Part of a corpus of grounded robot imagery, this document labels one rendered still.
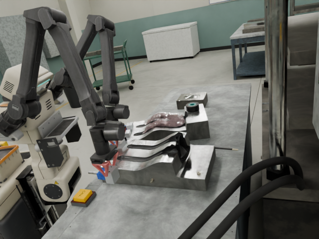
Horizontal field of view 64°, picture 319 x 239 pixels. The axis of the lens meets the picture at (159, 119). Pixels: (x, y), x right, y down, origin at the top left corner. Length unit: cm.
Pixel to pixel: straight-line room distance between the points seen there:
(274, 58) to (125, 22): 855
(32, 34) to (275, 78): 88
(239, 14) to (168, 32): 205
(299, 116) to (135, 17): 833
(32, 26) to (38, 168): 72
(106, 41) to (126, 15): 796
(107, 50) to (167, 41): 654
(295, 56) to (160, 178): 69
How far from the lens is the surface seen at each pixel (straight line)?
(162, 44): 792
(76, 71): 98
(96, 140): 97
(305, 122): 111
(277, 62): 96
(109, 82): 129
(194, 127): 142
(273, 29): 94
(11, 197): 161
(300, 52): 102
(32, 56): 110
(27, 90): 113
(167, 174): 110
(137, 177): 117
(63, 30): 102
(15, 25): 708
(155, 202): 109
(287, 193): 116
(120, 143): 133
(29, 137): 143
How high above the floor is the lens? 151
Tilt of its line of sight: 23 degrees down
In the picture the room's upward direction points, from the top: 11 degrees counter-clockwise
